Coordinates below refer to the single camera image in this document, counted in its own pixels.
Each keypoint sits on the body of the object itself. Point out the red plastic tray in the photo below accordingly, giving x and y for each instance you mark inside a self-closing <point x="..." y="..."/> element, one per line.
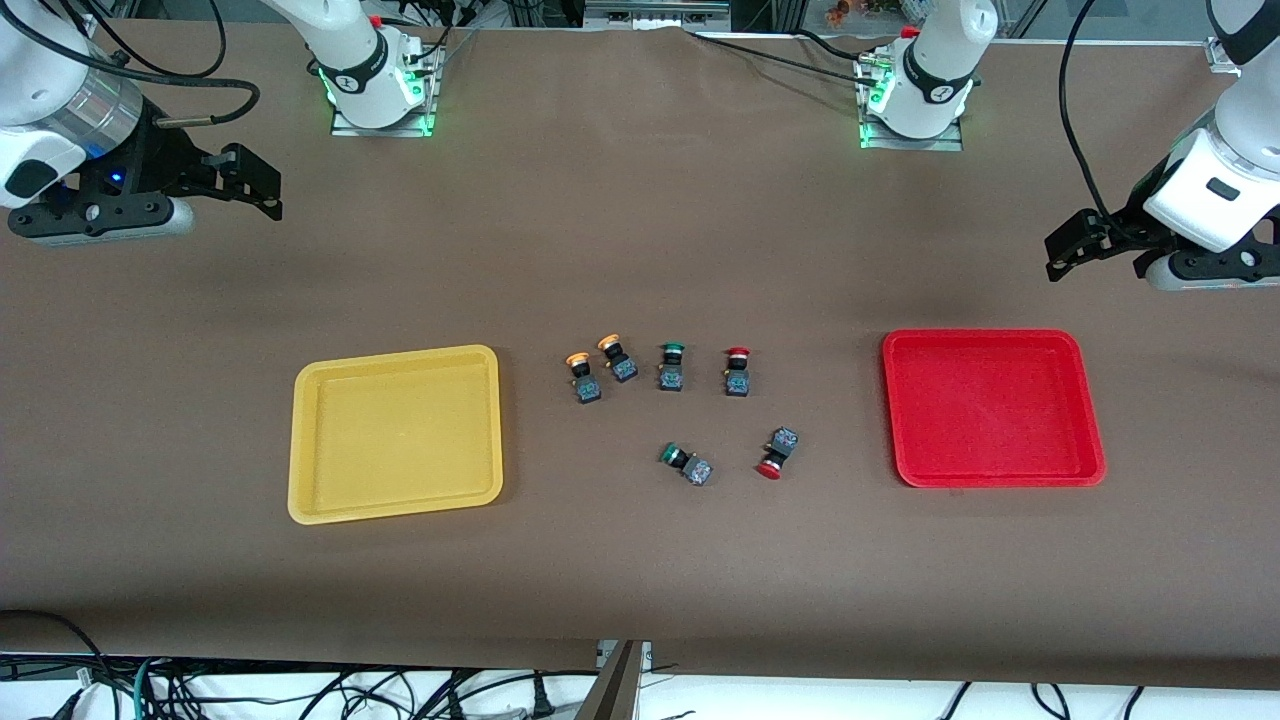
<point x="1040" y="450"/>

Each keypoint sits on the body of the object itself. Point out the brown table cover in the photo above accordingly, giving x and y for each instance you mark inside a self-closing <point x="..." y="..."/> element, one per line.
<point x="640" y="560"/>

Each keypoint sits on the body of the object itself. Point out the colourful background items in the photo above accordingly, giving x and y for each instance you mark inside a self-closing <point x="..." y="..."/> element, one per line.
<point x="850" y="10"/>

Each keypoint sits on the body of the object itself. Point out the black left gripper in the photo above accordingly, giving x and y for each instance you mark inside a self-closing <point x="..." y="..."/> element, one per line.
<point x="1127" y="221"/>

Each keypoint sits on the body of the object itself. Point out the green push button switch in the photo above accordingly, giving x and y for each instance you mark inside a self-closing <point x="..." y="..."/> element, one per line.
<point x="697" y="470"/>
<point x="671" y="377"/>

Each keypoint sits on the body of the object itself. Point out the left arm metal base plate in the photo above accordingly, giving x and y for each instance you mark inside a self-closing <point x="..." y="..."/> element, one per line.
<point x="940" y="144"/>

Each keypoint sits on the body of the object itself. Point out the yellow push button switch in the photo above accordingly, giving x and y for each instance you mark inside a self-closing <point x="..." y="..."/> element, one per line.
<point x="624" y="369"/>
<point x="588" y="388"/>

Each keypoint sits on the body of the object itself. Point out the black power plug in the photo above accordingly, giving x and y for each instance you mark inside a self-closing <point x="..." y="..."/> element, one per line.
<point x="542" y="700"/>

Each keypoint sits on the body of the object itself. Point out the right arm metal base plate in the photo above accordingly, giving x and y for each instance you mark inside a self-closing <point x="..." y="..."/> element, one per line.
<point x="400" y="131"/>

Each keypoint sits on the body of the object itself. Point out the yellow plastic tray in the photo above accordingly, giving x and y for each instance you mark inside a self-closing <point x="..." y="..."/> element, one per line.
<point x="350" y="480"/>

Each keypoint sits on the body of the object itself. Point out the brown table support leg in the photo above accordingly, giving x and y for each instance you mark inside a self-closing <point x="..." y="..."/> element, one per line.
<point x="615" y="690"/>

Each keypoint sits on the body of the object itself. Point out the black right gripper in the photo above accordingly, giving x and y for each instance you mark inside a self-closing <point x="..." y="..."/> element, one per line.
<point x="160" y="160"/>

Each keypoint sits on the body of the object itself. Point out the red push button switch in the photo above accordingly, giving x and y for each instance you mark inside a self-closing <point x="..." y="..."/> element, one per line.
<point x="783" y="441"/>
<point x="738" y="382"/>

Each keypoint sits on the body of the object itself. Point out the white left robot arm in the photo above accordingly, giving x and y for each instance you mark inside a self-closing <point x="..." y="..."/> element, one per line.
<point x="935" y="70"/>

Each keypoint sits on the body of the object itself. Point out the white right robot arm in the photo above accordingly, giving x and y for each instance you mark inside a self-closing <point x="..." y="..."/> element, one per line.
<point x="350" y="60"/>

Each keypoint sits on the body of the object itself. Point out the aluminium frame profile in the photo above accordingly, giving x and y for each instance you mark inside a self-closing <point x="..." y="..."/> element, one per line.
<point x="660" y="15"/>

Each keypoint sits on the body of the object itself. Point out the aluminium corner profile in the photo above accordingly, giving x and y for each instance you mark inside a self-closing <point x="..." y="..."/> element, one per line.
<point x="1220" y="55"/>

